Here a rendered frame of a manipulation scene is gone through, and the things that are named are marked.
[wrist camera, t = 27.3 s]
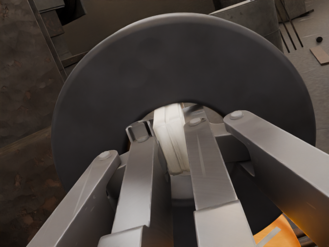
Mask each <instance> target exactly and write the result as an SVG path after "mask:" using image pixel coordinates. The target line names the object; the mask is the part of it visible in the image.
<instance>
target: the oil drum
mask: <svg viewBox="0 0 329 247"><path fill-rule="evenodd" d="M209 15H210V16H215V17H218V18H222V19H225V20H227V21H230V22H233V23H236V24H239V25H241V26H244V27H246V28H248V29H250V30H252V31H254V32H255V33H257V34H259V35H261V36H262V37H264V38H265V39H267V40H268V41H269V42H271V43H272V44H273V45H275V46H276V47H277V48H278V49H279V50H280V51H281V52H282V53H283V54H284V51H283V46H282V39H281V34H280V27H279V23H278V18H277V13H276V8H275V3H274V0H247V1H244V2H241V3H238V4H235V5H232V6H229V7H226V8H223V9H220V10H218V11H215V12H212V13H210V14H209Z"/></svg>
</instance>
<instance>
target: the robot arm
mask: <svg viewBox="0 0 329 247"><path fill-rule="evenodd" d="M223 121H224V123H218V124H215V123H210V122H209V120H208V119H207V116H206V113H205V111H204V108H203V106H202V105H199V104H196V105H193V106H189V107H186V108H185V107H184V104H183V102H180V103H172V104H168V105H165V106H162V107H159V108H157V109H155V110H154V118H153V119H150V120H140V121H137V122H134V123H132V124H130V125H129V126H127V127H126V129H125V130H126V133H127V135H128V137H129V140H130V142H131V145H130V149H129V151H128V152H126V153H124V154H122V155H120V156H119V154H118V152H117V151H116V150H109V151H105V152H103V153H101V154H100V155H99V156H97V157H96V158H95V159H94V160H93V162H92V163H91V164H90V165H89V166H88V168H87V169H86V170H85V172H84V173H83V174H82V175H81V177H80V178H79V179H78V181H77V182H76V183H75V184H74V186H73V187H72V188H71V190H70V191H69V192H68V193H67V195H66V196H65V197H64V199H63V200H62V201H61V202H60V204H59V205H58V206H57V208H56V209H55V210H54V211H53V213H52V214H51V215H50V217H49V218H48V219H47V221H46V222H45V223H44V224H43V226H42V227H41V228H40V229H39V231H38V232H37V233H36V235H35V236H34V237H33V238H32V240H31V241H30V242H29V244H28V245H27V246H26V247H174V243H173V222H172V202H171V181H170V175H169V172H170V174H172V175H173V176H174V175H178V174H181V173H183V171H187V172H189V171H190V175H191V181H192V188H193V194H194V201H195V208H196V211H194V212H193V216H194V223H195V230H196V238H197V245H198V247H257V245H256V242H255V239H254V237H253V235H252V232H251V229H250V227H249V224H248V221H247V219H246V216H245V213H244V211H243V208H242V205H241V203H240V200H239V199H238V198H237V196H236V193H235V190H234V187H233V185H232V182H231V179H230V176H229V174H228V171H227V168H226V166H225V163H226V162H235V165H236V167H237V168H238V169H239V170H240V171H241V172H242V173H243V174H244V175H245V176H246V177H247V178H249V179H250V180H251V181H252V182H253V183H254V184H255V185H256V186H257V187H258V188H259V189H260V190H261V191H262V192H263V193H264V194H265V195H266V196H267V197H268V198H269V199H270V200H271V201H272V202H273V203H274V204H275V205H276V206H277V207H278V208H279V209H280V210H281V211H282V212H283V213H285V214H286V215H287V216H288V217H289V218H290V219H291V220H292V221H293V222H294V223H295V224H296V226H297V227H298V228H299V229H300V230H302V231H303V232H304V233H305V234H306V235H307V236H308V237H309V238H310V239H311V240H312V241H313V242H314V243H315V244H316V245H317V246H318V247H329V154H327V153H325V152H323V151H321V150H319V149H317V148H316V147H314V146H312V145H310V144H308V143H306V142H305V141H303V140H301V139H299V138H297V137H295V136H293V135H292V134H290V133H288V132H286V131H284V130H282V129H281V128H279V127H277V126H275V125H273V124H271V123H269V122H268V121H266V120H264V119H262V118H260V117H258V116H257V115H255V114H253V113H251V112H249V111H246V110H238V111H234V112H232V113H230V114H228V115H226V116H225V117H224V119H223ZM167 168H168V169H169V172H168V170H167ZM106 190H107V192H108V196H107V194H106Z"/></svg>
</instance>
